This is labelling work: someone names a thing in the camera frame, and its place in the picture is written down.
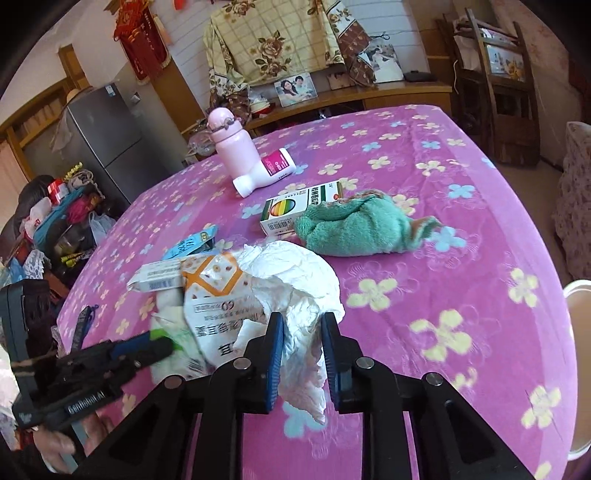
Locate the red hanging knot decoration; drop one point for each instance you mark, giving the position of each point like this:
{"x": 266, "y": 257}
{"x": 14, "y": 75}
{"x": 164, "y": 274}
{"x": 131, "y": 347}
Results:
{"x": 143, "y": 46}

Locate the pile of bags and clothes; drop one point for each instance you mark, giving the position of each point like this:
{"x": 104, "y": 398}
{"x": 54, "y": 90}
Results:
{"x": 60, "y": 217}

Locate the wooden chair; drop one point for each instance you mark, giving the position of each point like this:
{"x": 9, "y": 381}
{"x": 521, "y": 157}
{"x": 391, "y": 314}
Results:
{"x": 512, "y": 124}

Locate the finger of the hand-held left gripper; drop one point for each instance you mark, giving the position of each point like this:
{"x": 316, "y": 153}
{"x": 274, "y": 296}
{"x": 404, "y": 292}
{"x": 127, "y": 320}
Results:
{"x": 127, "y": 371}
{"x": 143, "y": 348}

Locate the person's left hand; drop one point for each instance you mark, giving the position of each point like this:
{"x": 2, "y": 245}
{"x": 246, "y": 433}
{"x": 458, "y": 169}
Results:
{"x": 64, "y": 445}

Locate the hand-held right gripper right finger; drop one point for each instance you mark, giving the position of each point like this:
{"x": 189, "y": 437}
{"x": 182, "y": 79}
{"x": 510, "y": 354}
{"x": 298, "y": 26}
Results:
{"x": 332, "y": 360}

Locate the small white barcode box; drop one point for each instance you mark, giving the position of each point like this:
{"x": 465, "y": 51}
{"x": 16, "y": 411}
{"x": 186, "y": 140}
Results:
{"x": 154, "y": 275}

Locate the wedding portrait print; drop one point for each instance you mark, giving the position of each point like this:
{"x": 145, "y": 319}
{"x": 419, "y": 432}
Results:
{"x": 383, "y": 62}

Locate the white bucket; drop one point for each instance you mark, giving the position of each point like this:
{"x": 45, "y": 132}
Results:
{"x": 579, "y": 369}

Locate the white green wrapper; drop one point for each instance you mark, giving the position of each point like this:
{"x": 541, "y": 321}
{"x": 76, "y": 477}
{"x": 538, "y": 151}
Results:
{"x": 184, "y": 357}

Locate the blue snack packet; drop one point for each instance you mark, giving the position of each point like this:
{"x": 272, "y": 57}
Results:
{"x": 184, "y": 247}

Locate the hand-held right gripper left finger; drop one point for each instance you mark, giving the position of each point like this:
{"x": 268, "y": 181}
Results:
{"x": 274, "y": 360}

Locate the framed couple photo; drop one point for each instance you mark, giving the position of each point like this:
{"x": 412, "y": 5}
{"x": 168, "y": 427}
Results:
{"x": 295, "y": 90}

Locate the white pink-labelled bottle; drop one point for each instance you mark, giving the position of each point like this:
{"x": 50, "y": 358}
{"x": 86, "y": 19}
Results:
{"x": 277, "y": 168}

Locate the floral picture board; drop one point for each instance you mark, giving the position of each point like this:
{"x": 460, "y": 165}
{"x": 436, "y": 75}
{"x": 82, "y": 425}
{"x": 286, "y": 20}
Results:
{"x": 503, "y": 55}

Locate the green towel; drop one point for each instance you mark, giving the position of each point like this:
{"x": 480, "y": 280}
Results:
{"x": 351, "y": 226}

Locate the long wooden cabinet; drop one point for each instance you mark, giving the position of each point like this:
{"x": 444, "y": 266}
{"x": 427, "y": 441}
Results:
{"x": 392, "y": 94}

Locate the yellow floral cloth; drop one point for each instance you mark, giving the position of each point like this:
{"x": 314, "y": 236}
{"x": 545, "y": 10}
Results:
{"x": 272, "y": 41}

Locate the grey refrigerator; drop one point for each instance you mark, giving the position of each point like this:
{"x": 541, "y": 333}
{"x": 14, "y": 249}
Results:
{"x": 106, "y": 134}

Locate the small black box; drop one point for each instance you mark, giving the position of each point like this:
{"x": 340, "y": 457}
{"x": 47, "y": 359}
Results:
{"x": 420, "y": 76}

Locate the white paper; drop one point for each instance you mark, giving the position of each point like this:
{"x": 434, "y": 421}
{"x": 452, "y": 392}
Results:
{"x": 300, "y": 277}

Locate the white orange snack bag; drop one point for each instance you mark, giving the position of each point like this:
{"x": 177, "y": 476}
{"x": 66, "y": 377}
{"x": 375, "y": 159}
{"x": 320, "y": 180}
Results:
{"x": 217, "y": 314}

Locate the pink bottle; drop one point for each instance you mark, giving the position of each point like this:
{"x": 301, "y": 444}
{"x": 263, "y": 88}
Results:
{"x": 231, "y": 152}

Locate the green white medicine box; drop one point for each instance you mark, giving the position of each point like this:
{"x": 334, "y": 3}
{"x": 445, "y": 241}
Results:
{"x": 286, "y": 210}

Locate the pink floral blanket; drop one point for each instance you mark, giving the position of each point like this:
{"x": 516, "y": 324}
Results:
{"x": 415, "y": 230}

